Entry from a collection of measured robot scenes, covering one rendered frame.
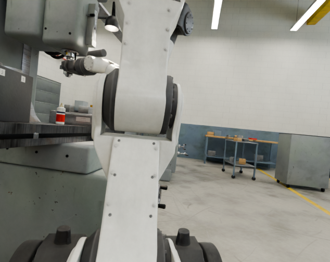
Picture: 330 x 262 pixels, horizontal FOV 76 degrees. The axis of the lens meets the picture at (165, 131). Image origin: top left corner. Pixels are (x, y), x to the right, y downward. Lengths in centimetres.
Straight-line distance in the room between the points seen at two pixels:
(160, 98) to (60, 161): 69
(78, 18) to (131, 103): 82
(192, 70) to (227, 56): 128
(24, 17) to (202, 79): 681
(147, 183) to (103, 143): 13
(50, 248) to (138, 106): 46
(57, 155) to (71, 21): 63
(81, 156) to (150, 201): 59
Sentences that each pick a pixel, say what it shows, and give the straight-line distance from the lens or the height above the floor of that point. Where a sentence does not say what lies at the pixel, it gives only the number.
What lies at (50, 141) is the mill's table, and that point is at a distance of 98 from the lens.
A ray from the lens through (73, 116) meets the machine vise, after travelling 130.
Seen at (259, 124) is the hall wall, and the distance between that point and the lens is 778.
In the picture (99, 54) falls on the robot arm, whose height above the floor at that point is 126.
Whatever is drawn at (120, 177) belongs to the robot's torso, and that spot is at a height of 85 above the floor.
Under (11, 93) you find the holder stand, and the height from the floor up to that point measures 103.
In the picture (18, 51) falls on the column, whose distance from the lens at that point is 156.
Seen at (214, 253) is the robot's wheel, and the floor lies 59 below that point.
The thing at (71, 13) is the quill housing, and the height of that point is 145.
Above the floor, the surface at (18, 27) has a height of 137.
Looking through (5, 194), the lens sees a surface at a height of 58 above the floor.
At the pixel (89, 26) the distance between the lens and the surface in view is 125.
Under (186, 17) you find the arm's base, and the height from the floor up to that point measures 140.
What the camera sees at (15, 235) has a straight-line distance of 128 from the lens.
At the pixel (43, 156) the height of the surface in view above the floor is 78.
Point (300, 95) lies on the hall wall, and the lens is 826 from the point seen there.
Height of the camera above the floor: 96
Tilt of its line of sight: 1 degrees down
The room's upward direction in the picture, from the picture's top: 6 degrees clockwise
